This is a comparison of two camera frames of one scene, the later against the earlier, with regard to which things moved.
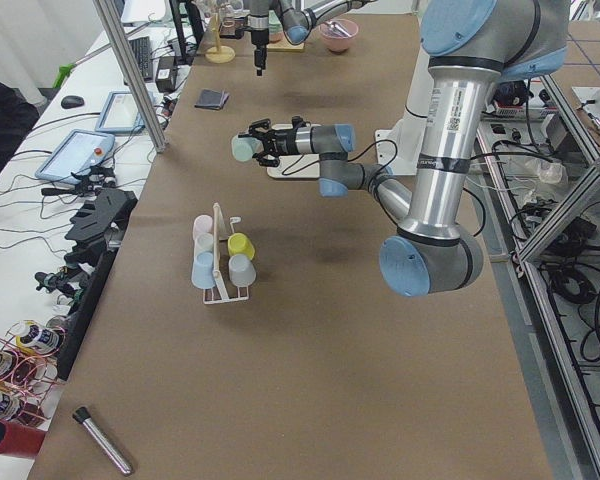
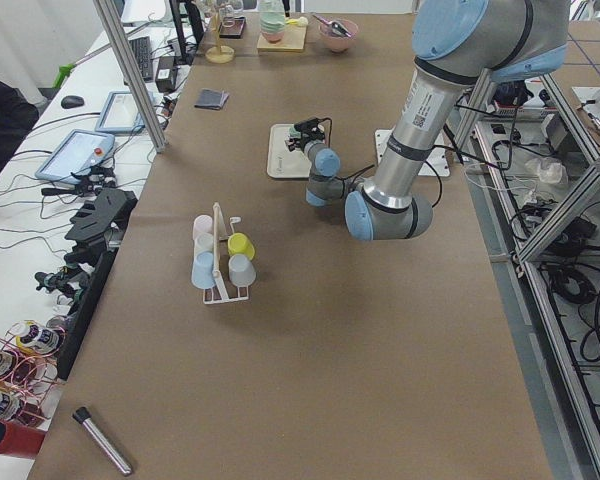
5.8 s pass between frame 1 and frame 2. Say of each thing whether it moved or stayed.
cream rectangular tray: stayed
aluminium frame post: stayed
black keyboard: stayed
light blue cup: stayed
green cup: moved
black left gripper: moved
